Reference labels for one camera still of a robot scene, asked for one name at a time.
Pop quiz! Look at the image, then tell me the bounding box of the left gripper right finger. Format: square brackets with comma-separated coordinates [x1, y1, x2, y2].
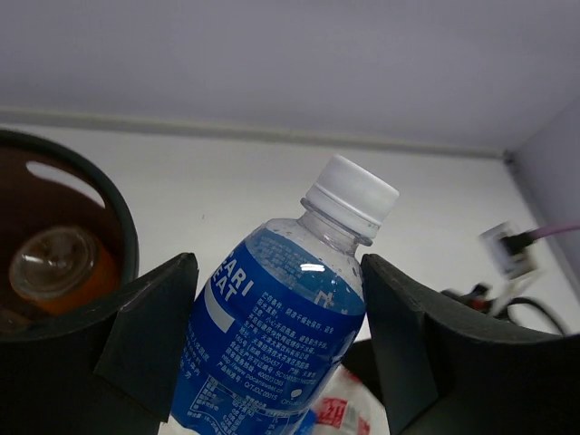
[362, 255, 579, 434]

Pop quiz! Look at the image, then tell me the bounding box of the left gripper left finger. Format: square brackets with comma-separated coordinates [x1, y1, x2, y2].
[1, 253, 198, 434]

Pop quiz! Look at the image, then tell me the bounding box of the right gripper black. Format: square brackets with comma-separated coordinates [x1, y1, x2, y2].
[441, 283, 567, 336]

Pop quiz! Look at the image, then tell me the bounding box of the red cap clear bottle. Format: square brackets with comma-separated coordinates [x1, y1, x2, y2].
[312, 365, 390, 435]

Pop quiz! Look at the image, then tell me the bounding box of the orange juice bottle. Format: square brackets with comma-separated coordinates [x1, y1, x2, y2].
[8, 226, 120, 315]

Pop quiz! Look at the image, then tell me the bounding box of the blue label bottle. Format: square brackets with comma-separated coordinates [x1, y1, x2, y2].
[169, 155, 399, 435]

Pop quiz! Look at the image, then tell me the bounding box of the brown round waste bin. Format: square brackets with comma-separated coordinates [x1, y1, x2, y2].
[1, 130, 139, 335]

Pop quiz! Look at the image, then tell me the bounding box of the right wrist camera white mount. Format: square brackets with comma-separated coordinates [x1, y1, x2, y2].
[479, 222, 538, 280]

